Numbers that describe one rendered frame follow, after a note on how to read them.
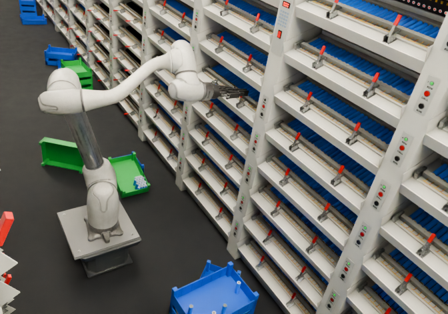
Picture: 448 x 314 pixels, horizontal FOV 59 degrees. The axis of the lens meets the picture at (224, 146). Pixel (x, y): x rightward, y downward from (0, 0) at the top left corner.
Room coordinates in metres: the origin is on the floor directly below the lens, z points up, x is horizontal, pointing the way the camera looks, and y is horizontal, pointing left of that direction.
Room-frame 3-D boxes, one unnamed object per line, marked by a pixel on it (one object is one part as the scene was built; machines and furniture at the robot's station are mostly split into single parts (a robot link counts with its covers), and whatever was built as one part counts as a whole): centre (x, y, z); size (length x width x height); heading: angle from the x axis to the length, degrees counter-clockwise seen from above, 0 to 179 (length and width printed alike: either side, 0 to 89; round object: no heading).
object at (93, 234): (1.54, 0.56, 0.25); 0.22 x 0.18 x 0.06; 29
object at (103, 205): (1.57, 0.57, 0.39); 0.18 x 0.16 x 0.22; 21
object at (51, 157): (2.29, 1.12, 0.10); 0.30 x 0.08 x 0.20; 88
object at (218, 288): (1.07, -0.07, 0.44); 0.30 x 0.20 x 0.08; 131
